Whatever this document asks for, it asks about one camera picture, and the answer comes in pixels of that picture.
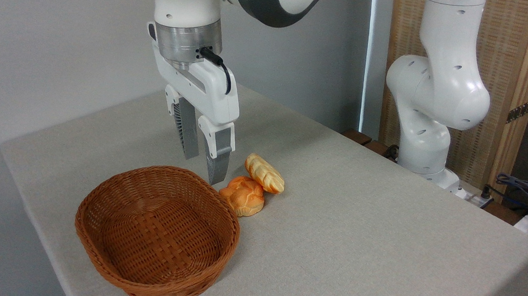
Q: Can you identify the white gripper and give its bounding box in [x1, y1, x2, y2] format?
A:
[137, 21, 246, 187]

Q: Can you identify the round orange bread roll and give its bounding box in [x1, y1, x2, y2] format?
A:
[216, 174, 267, 219]

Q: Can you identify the long golden bread loaf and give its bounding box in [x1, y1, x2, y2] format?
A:
[242, 153, 287, 195]

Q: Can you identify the brown wicker basket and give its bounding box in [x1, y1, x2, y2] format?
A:
[70, 159, 245, 296]

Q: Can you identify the white power strip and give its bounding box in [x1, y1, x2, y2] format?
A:
[454, 182, 495, 209]

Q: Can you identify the woven rattan screen panel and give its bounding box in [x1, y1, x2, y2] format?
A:
[376, 0, 528, 195]

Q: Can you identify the dark metal hinge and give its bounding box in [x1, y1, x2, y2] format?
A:
[506, 97, 528, 126]

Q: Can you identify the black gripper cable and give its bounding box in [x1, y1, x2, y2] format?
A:
[196, 46, 235, 95]

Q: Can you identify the black base cable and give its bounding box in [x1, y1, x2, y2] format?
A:
[382, 144, 401, 162]

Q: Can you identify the white vertical wall trim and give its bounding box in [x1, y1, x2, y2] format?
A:
[359, 0, 394, 140]

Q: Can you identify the black cable bundle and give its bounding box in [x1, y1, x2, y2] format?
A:
[486, 172, 528, 214]

